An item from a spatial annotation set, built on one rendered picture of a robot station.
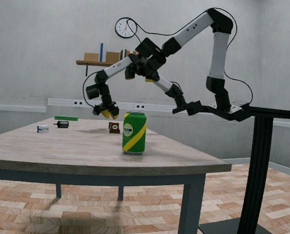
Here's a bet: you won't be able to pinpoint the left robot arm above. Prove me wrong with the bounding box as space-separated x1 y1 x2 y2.
135 8 242 116

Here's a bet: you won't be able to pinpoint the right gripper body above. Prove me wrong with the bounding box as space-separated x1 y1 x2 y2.
101 94 119 117

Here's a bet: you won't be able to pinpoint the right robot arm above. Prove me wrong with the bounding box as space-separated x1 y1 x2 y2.
86 53 194 116

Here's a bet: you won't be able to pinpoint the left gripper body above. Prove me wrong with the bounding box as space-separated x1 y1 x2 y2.
125 60 160 82

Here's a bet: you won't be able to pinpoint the green soda can with yellow stripe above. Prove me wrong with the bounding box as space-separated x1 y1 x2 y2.
122 111 147 155

